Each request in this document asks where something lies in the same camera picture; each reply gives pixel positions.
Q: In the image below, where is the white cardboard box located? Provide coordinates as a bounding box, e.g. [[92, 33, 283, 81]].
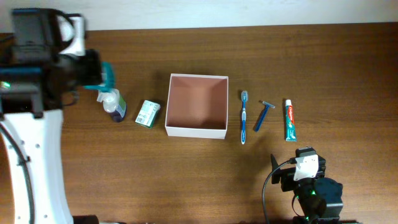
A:
[[165, 73, 229, 139]]

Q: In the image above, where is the green white soap box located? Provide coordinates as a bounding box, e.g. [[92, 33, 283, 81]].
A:
[[135, 100, 160, 129]]

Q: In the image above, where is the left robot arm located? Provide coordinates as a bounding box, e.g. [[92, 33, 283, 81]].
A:
[[1, 8, 103, 223]]

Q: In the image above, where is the toothpaste tube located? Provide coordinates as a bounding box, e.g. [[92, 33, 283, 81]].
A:
[[285, 100, 297, 142]]

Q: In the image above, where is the clear pump soap bottle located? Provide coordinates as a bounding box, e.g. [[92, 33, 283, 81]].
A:
[[97, 88, 127, 123]]

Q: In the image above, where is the blue white toothbrush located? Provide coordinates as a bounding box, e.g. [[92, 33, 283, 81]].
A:
[[241, 90, 248, 144]]

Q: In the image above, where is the teal mouthwash bottle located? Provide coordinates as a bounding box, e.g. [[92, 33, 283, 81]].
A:
[[83, 62, 115, 92]]

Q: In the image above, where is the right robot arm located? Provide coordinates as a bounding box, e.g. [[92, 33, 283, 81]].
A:
[[271, 149, 343, 223]]

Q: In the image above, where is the blue disposable razor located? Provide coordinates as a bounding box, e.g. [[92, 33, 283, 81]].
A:
[[254, 101, 275, 132]]

